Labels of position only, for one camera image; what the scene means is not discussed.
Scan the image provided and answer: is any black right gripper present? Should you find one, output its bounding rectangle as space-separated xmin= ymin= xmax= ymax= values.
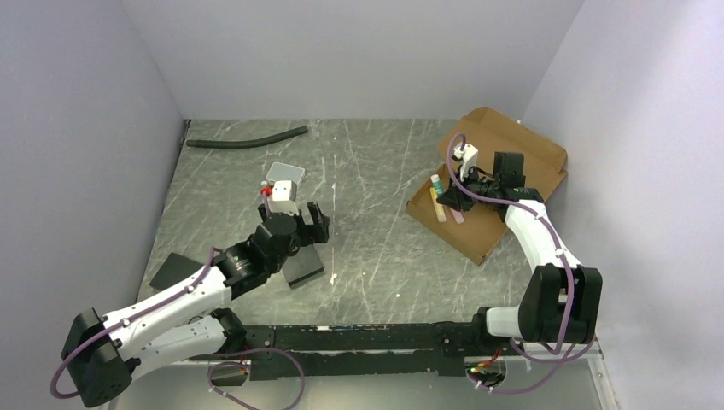
xmin=438 ymin=165 xmax=499 ymax=213

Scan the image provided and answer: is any pink eraser bar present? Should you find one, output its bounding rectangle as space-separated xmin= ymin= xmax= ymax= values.
xmin=450 ymin=209 xmax=465 ymax=224

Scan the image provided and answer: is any yellow glue stick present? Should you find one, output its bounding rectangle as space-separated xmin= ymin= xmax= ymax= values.
xmin=429 ymin=187 xmax=447 ymax=223

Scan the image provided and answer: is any brown cardboard paper box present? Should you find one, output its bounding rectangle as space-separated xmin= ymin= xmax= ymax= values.
xmin=406 ymin=107 xmax=567 ymax=265

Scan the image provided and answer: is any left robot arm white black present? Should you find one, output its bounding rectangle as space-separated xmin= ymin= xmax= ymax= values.
xmin=50 ymin=202 xmax=330 ymax=408

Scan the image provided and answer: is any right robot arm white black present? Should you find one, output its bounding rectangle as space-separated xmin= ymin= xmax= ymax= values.
xmin=438 ymin=143 xmax=603 ymax=354

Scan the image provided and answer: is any black rectangular box centre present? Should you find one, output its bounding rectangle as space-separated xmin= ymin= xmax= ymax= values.
xmin=282 ymin=246 xmax=324 ymax=289

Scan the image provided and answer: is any black flat box left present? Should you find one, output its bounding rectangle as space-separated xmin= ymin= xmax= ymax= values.
xmin=149 ymin=252 xmax=203 ymax=291

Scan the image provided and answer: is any black foam tube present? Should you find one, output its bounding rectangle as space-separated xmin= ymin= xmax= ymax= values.
xmin=185 ymin=126 xmax=309 ymax=149

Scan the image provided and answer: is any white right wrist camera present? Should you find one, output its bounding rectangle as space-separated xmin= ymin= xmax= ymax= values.
xmin=452 ymin=143 xmax=479 ymax=181

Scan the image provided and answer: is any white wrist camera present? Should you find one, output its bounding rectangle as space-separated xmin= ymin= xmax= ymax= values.
xmin=260 ymin=180 xmax=300 ymax=218
xmin=452 ymin=143 xmax=479 ymax=181

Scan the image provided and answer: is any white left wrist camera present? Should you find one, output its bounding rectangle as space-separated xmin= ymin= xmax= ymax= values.
xmin=260 ymin=180 xmax=300 ymax=218

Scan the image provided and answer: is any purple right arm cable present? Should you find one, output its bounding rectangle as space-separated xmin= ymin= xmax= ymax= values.
xmin=447 ymin=132 xmax=598 ymax=396

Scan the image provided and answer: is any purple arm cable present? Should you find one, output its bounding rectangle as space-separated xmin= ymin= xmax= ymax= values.
xmin=50 ymin=247 xmax=307 ymax=410
xmin=447 ymin=132 xmax=598 ymax=396

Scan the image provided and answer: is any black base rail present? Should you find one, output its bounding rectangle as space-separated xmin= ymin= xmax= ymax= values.
xmin=195 ymin=321 xmax=508 ymax=381

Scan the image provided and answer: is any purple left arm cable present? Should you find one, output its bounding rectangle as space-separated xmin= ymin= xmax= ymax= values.
xmin=50 ymin=247 xmax=307 ymax=410

